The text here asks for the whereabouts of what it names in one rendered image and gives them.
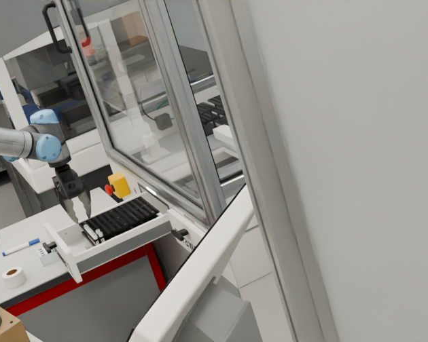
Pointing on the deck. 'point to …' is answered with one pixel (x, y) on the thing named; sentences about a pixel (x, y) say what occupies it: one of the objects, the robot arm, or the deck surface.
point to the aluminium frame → (192, 117)
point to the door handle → (53, 29)
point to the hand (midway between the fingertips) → (82, 218)
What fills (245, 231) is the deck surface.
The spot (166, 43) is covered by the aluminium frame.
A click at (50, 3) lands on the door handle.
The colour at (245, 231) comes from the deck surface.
